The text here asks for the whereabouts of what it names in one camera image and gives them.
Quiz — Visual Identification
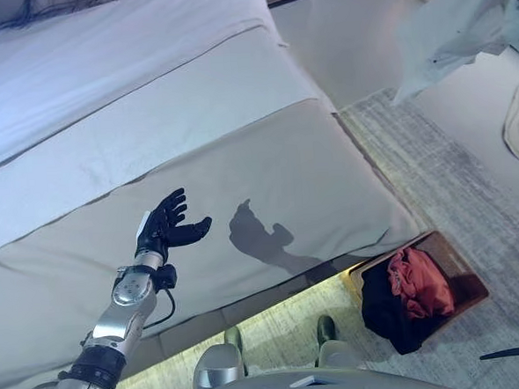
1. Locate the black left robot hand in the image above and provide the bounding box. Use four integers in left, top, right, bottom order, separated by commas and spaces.
129, 186, 216, 270

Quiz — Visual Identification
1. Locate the white garment with blue label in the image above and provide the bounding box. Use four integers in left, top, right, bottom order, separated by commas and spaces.
386, 0, 519, 106

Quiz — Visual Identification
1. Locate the black garment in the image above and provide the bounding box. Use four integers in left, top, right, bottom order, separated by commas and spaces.
359, 254, 433, 357

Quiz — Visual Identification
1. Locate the orange garment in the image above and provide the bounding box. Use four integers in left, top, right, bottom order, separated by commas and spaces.
385, 245, 456, 322

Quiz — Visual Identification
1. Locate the large bed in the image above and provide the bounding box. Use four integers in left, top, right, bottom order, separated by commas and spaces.
0, 0, 431, 389

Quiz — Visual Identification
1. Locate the beige bed runner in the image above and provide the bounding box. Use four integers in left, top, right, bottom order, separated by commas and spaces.
0, 91, 429, 389

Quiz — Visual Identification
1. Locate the brown woven basket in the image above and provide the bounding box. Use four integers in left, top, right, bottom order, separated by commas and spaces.
339, 227, 493, 357

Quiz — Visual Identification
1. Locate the silver left robot leg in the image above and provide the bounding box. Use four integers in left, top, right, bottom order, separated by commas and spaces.
188, 325, 250, 389

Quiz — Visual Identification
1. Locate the silver robot leg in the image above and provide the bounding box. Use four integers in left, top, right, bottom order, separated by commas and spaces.
313, 312, 368, 371
188, 325, 250, 389

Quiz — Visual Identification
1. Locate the white duvet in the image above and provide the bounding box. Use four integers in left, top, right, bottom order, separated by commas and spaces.
0, 0, 285, 176

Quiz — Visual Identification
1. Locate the grey striped rug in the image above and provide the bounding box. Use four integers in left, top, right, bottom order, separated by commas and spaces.
95, 79, 519, 389

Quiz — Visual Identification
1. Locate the silver right robot leg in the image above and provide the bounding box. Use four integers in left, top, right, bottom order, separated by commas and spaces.
313, 312, 368, 371

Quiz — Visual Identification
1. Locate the grey patterned cushion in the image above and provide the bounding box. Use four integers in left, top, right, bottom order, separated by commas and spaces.
0, 0, 140, 38

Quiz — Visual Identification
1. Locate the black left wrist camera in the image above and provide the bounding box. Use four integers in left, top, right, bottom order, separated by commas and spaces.
153, 263, 178, 292

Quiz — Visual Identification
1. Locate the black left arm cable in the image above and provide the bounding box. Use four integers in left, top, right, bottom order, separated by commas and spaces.
139, 287, 179, 330

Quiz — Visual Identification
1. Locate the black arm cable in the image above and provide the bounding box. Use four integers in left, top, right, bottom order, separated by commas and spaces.
479, 346, 519, 362
139, 287, 179, 330

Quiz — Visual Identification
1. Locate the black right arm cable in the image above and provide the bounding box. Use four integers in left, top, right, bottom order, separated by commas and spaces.
479, 346, 519, 362

